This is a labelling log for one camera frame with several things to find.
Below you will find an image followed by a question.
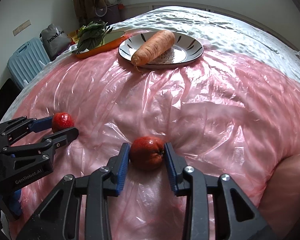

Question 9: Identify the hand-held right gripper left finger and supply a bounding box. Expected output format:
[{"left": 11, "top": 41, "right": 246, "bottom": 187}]
[{"left": 16, "top": 142, "right": 131, "bottom": 240}]

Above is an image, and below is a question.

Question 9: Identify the brown coat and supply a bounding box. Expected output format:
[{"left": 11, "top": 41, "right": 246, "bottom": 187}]
[{"left": 73, "top": 0, "right": 107, "bottom": 24}]

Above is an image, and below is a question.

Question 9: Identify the grey printed bag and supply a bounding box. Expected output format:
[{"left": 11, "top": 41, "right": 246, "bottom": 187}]
[{"left": 39, "top": 24, "right": 72, "bottom": 60}]

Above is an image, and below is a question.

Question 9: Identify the purple bin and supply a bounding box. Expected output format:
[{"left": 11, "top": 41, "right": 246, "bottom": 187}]
[{"left": 105, "top": 4, "right": 124, "bottom": 25}]

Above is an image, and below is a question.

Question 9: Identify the striped white plate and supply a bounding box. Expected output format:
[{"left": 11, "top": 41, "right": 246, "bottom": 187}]
[{"left": 118, "top": 31, "right": 204, "bottom": 69}]

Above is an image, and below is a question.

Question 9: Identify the pink plastic sheet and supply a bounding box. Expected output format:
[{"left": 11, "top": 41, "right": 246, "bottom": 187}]
[{"left": 5, "top": 47, "right": 300, "bottom": 240}]

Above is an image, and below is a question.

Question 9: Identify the small red apple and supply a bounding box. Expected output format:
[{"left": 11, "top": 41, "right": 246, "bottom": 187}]
[
  {"left": 51, "top": 112, "right": 75, "bottom": 133},
  {"left": 129, "top": 136, "right": 165, "bottom": 172}
]

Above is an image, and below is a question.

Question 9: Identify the light blue suitcase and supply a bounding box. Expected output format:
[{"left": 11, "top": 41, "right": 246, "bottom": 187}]
[{"left": 7, "top": 37, "right": 50, "bottom": 90}]

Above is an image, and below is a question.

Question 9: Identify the carrot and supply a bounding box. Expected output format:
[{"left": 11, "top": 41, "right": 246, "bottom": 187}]
[{"left": 131, "top": 30, "right": 176, "bottom": 73}]

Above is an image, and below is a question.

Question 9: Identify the orange plate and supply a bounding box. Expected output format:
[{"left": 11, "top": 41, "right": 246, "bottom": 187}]
[{"left": 74, "top": 29, "right": 130, "bottom": 59}]

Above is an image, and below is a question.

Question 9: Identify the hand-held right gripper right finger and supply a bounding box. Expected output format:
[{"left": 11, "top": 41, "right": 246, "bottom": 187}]
[{"left": 164, "top": 142, "right": 280, "bottom": 240}]

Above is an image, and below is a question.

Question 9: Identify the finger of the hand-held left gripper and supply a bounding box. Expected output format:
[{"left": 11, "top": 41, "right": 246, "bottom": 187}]
[
  {"left": 1, "top": 127, "right": 79, "bottom": 155},
  {"left": 0, "top": 116, "right": 55, "bottom": 145}
]

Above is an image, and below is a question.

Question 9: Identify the white wall outlet strip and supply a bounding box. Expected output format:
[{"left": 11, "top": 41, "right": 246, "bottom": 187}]
[{"left": 13, "top": 19, "right": 31, "bottom": 36}]

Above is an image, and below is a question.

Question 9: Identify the green leafy vegetable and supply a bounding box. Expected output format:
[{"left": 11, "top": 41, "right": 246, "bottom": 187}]
[{"left": 72, "top": 21, "right": 114, "bottom": 54}]

